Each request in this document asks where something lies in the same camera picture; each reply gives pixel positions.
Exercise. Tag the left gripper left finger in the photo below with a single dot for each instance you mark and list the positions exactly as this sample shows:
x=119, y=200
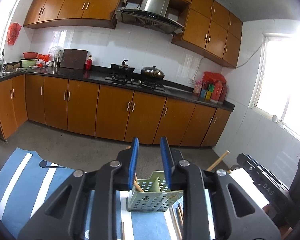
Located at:
x=85, y=197

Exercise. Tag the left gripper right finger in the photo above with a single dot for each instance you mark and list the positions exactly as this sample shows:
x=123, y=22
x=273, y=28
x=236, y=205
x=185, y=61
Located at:
x=215, y=206

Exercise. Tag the lidded black wok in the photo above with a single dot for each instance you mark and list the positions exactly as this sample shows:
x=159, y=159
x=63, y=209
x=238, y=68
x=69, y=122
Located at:
x=152, y=73

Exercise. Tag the red basin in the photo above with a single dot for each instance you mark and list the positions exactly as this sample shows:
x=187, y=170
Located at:
x=30, y=55

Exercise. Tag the red plastic bag on wall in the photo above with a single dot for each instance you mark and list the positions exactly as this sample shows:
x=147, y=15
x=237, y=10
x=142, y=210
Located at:
x=13, y=33

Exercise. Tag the red oil bottle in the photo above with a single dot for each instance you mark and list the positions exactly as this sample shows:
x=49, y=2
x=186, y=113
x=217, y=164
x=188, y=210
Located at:
x=216, y=92

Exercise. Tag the blue white striped tablecloth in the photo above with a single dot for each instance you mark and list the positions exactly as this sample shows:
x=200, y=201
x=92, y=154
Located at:
x=27, y=182

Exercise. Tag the dark cutting board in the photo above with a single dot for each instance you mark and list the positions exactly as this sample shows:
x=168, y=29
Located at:
x=73, y=59

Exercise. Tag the green perforated utensil holder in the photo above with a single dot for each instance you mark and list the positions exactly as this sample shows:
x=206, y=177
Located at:
x=156, y=195

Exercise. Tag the bamboo chopstick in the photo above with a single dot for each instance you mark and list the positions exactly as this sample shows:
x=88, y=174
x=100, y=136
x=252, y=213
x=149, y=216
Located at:
x=136, y=185
x=175, y=223
x=180, y=214
x=123, y=230
x=211, y=167

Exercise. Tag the steel range hood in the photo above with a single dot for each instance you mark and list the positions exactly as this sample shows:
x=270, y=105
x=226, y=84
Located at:
x=157, y=15

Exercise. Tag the black gas stove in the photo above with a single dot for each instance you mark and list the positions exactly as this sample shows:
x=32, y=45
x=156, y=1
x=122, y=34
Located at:
x=135, y=82

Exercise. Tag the green basin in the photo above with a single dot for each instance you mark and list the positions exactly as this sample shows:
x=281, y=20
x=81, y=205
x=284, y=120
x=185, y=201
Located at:
x=28, y=63

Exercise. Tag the red bag on counter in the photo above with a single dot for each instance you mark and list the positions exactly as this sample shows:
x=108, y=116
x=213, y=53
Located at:
x=214, y=77

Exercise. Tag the lower wooden cabinets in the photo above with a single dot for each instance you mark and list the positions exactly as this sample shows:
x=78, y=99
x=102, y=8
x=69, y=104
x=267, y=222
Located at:
x=107, y=112

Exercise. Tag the white cup on windowsill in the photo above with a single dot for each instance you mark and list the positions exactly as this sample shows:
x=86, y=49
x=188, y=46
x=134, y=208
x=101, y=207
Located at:
x=274, y=119

